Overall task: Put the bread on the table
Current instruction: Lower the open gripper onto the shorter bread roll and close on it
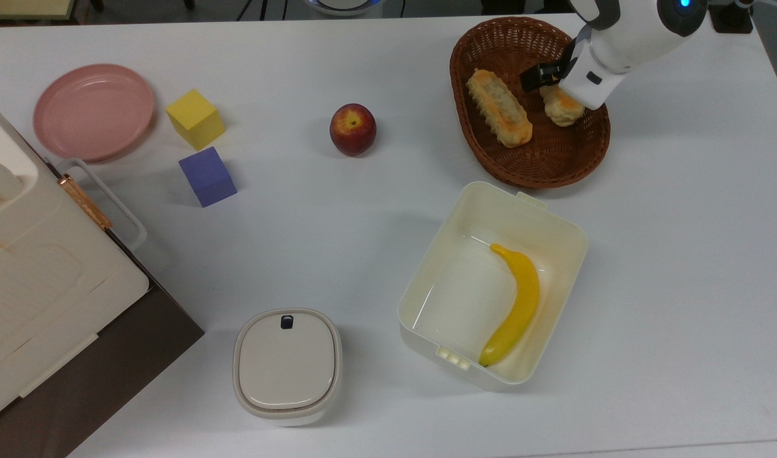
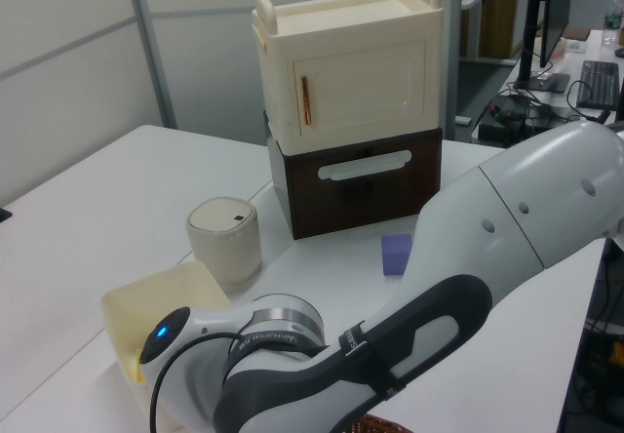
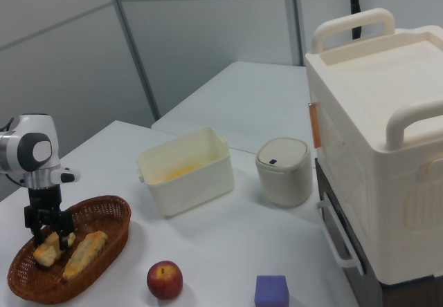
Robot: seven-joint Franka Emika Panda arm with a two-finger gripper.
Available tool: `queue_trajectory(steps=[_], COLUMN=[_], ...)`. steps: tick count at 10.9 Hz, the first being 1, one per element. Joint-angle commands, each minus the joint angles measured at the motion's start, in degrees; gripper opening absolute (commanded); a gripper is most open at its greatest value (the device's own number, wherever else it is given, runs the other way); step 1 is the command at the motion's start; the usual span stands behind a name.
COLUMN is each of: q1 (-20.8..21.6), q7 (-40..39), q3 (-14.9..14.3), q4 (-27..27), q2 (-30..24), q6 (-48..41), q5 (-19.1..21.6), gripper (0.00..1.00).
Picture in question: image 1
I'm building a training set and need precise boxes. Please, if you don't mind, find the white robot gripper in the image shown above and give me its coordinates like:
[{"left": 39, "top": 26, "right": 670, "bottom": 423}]
[{"left": 519, "top": 42, "right": 629, "bottom": 111}]

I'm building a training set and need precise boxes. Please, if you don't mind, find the short toasted bread roll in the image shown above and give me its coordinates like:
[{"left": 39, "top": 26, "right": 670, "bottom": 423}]
[{"left": 539, "top": 85, "right": 586, "bottom": 128}]

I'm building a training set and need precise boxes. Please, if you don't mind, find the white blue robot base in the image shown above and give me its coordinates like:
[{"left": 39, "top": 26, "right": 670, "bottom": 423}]
[{"left": 305, "top": 0, "right": 383, "bottom": 17}]

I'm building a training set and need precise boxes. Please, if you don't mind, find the long ridged bread roll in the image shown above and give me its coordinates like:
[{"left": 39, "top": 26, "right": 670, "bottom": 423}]
[{"left": 465, "top": 68, "right": 534, "bottom": 149}]

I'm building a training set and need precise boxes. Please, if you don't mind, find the brown wicker basket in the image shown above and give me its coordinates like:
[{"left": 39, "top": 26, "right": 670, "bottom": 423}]
[{"left": 450, "top": 16, "right": 612, "bottom": 190}]

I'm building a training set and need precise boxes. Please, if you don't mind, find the red apple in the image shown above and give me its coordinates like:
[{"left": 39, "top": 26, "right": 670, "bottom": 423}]
[{"left": 329, "top": 103, "right": 378, "bottom": 157}]

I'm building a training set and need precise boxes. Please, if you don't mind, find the black table clamp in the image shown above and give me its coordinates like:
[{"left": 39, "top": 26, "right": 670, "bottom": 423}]
[{"left": 708, "top": 0, "right": 755, "bottom": 34}]

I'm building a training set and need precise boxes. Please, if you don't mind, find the yellow banana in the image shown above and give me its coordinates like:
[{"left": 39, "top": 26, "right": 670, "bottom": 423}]
[{"left": 478, "top": 243, "right": 541, "bottom": 368}]

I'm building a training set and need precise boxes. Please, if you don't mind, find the open white plastic box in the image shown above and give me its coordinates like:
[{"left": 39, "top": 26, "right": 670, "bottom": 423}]
[{"left": 397, "top": 181, "right": 589, "bottom": 392}]

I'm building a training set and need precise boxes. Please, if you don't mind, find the purple foam cube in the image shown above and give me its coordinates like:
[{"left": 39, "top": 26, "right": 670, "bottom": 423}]
[{"left": 178, "top": 146, "right": 238, "bottom": 209}]

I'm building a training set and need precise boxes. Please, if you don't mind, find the yellow foam cube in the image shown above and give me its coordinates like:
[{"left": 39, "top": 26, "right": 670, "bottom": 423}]
[{"left": 165, "top": 88, "right": 226, "bottom": 151}]

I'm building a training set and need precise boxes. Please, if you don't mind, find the white lidded container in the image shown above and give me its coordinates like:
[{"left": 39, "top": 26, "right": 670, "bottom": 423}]
[{"left": 232, "top": 308, "right": 343, "bottom": 427}]

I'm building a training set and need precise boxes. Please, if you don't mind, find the pink round plate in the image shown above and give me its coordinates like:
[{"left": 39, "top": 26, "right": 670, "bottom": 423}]
[{"left": 32, "top": 63, "right": 156, "bottom": 163}]

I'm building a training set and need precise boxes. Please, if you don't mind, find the brown appliance base board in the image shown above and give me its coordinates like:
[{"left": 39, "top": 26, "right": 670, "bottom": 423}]
[{"left": 0, "top": 229, "right": 206, "bottom": 458}]

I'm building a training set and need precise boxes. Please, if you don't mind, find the pale yellow side table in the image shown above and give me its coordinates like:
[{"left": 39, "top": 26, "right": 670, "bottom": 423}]
[{"left": 0, "top": 0, "right": 78, "bottom": 21}]

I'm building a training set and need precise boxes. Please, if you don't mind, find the white countertop appliance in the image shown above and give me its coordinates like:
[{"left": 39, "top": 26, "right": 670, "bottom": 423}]
[{"left": 0, "top": 95, "right": 151, "bottom": 427}]

